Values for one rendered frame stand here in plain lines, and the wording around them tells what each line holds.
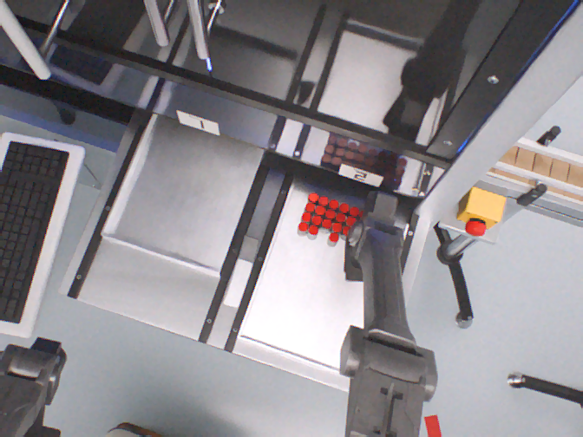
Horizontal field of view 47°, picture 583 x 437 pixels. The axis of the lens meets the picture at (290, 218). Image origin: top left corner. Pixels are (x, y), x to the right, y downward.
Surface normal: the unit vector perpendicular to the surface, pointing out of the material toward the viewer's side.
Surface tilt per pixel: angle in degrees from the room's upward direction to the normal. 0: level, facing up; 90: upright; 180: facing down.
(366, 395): 21
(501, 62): 90
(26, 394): 41
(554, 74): 90
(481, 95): 90
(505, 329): 0
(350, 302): 0
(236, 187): 0
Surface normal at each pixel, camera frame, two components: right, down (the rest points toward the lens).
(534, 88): -0.32, 0.91
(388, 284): 0.29, -0.87
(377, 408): 0.20, -0.54
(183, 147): 0.04, -0.25
